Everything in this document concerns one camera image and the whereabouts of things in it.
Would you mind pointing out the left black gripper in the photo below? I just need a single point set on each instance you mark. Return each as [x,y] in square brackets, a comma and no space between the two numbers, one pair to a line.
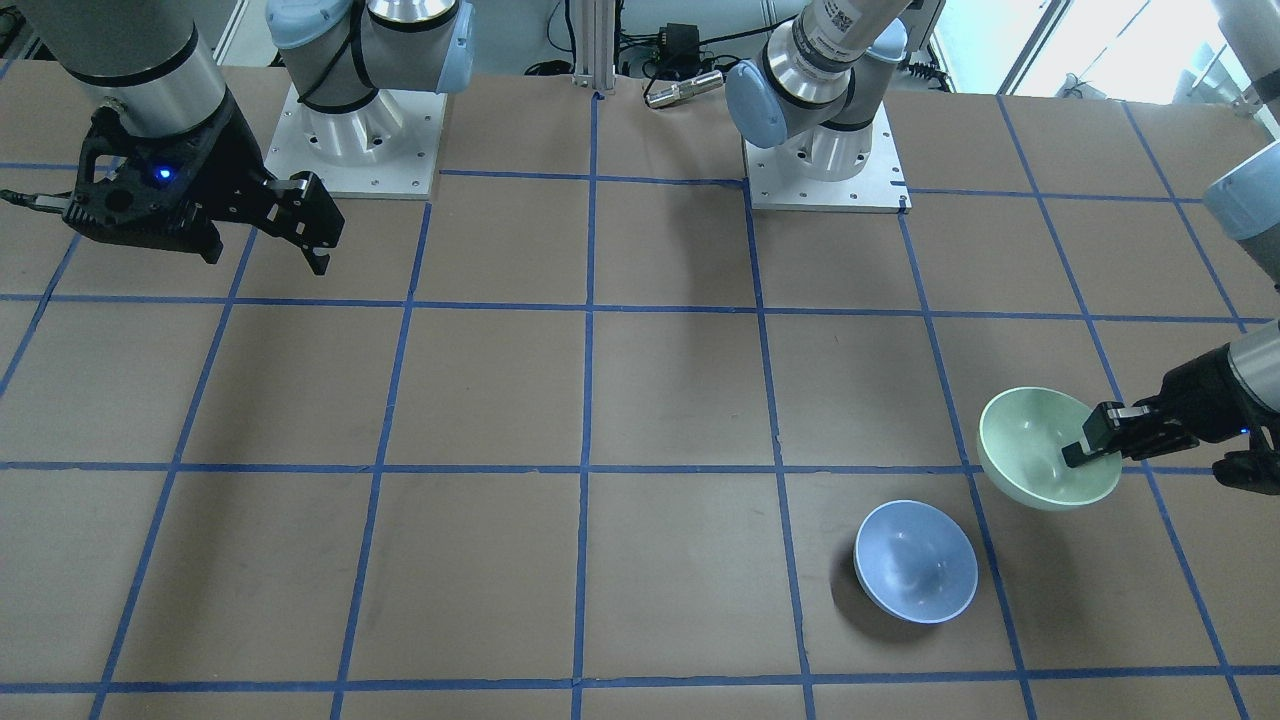
[1205,395]

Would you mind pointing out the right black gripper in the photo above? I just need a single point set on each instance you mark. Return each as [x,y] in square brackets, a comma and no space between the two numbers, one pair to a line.
[232,160]

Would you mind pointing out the green bowl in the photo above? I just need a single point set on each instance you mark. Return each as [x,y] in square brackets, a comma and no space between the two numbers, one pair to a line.
[1020,437]

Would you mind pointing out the blue bowl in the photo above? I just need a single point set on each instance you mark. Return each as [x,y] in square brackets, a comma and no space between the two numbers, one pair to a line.
[915,563]

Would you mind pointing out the black adapter behind table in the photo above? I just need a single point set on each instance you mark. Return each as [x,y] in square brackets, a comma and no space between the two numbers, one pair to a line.
[678,50]

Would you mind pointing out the silver metal cylinder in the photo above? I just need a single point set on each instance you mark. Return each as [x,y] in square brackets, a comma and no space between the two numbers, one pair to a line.
[684,90]

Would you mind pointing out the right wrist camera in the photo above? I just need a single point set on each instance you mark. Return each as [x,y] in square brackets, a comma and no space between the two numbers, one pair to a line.
[122,196]

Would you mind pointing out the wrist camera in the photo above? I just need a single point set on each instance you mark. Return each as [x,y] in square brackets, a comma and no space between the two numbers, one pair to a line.
[1255,470]
[122,196]

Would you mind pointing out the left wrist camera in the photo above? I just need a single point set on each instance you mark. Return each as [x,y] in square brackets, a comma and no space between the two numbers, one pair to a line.
[1255,470]

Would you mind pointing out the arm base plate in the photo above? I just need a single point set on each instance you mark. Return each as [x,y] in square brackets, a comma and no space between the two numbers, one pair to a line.
[829,170]
[387,150]

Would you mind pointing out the aluminium frame post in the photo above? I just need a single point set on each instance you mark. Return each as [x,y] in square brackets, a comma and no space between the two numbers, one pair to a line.
[594,39]

